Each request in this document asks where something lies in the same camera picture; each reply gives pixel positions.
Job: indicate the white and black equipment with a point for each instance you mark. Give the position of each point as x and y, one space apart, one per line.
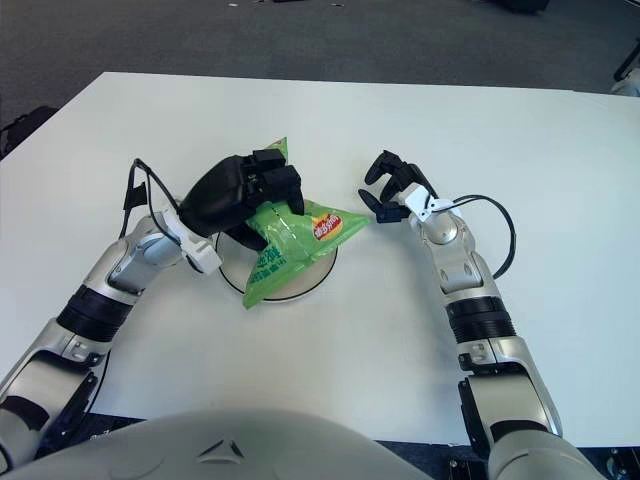
630 85

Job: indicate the white plate with black rim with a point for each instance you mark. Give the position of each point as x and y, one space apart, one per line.
232 270

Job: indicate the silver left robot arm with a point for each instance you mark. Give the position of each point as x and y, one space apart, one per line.
100 300

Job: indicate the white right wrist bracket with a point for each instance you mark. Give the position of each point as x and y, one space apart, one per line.
420 202

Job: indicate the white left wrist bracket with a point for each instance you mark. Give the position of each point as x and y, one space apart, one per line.
197 250

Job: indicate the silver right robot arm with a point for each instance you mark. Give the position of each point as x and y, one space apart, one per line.
465 270

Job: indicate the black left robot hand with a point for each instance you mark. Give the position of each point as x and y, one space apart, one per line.
220 190

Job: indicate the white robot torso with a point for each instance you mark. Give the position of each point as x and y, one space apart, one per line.
225 450

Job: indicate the black backpack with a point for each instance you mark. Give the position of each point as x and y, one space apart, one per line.
25 122

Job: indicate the green snack bag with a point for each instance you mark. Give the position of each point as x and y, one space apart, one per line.
285 240

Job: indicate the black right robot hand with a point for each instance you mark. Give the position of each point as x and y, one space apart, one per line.
407 180

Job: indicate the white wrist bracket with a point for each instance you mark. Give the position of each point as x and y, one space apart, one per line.
420 202
197 250

